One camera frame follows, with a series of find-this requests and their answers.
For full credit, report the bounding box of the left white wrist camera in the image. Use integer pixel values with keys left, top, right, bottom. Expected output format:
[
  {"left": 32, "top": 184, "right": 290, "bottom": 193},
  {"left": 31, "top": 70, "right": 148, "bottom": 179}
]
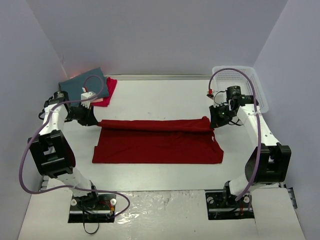
[{"left": 80, "top": 91, "right": 97, "bottom": 109}]

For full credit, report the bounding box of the red t shirt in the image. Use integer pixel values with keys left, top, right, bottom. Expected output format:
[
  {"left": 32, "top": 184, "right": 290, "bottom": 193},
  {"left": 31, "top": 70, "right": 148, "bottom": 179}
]
[
  {"left": 91, "top": 77, "right": 118, "bottom": 107},
  {"left": 92, "top": 116, "right": 224, "bottom": 165}
]

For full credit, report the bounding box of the thin black cable loop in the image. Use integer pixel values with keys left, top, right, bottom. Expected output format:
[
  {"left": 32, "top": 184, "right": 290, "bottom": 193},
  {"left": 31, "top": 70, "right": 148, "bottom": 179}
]
[{"left": 83, "top": 219, "right": 100, "bottom": 236}]

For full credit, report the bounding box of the white plastic basket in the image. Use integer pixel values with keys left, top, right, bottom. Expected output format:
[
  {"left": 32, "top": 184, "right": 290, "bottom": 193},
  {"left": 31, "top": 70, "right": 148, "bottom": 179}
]
[{"left": 210, "top": 66, "right": 269, "bottom": 114}]

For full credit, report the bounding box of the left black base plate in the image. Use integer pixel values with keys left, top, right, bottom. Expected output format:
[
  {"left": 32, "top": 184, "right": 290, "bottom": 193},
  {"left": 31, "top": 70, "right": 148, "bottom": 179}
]
[{"left": 68, "top": 193, "right": 117, "bottom": 224}]

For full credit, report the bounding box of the folded teal t shirt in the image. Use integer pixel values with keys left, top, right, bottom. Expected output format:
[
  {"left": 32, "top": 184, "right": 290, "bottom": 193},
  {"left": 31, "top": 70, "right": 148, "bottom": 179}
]
[{"left": 58, "top": 67, "right": 109, "bottom": 101}]

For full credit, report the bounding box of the folded red t shirt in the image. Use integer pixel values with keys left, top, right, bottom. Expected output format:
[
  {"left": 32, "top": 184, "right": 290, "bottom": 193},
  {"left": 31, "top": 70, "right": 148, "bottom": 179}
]
[{"left": 91, "top": 77, "right": 118, "bottom": 107}]

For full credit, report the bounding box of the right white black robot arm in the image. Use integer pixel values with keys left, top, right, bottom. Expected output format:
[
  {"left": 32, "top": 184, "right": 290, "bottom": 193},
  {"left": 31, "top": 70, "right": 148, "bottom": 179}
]
[{"left": 209, "top": 85, "right": 292, "bottom": 207}]

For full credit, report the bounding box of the folded pink t shirt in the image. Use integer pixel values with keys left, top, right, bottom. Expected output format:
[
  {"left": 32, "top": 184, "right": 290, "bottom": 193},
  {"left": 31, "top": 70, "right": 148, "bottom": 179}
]
[{"left": 92, "top": 98, "right": 104, "bottom": 103}]

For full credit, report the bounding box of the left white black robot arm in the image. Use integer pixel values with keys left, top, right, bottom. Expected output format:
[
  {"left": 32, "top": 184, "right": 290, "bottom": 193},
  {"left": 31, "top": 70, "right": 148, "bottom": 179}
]
[{"left": 28, "top": 90, "right": 101, "bottom": 209}]

